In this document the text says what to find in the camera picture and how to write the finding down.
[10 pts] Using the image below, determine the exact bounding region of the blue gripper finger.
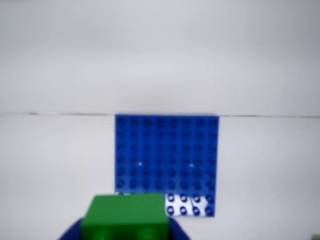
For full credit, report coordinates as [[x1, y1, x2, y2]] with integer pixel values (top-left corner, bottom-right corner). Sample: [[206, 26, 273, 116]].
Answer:
[[57, 216, 85, 240], [166, 216, 193, 240]]

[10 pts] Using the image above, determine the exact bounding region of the blue 8x8 baseplate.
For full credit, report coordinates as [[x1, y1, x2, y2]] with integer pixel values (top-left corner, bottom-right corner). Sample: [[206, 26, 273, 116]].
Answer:
[[114, 113, 221, 219]]

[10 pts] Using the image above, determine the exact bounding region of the green 2x2 block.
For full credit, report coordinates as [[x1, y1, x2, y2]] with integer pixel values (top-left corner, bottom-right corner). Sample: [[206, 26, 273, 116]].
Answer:
[[80, 192, 170, 240]]

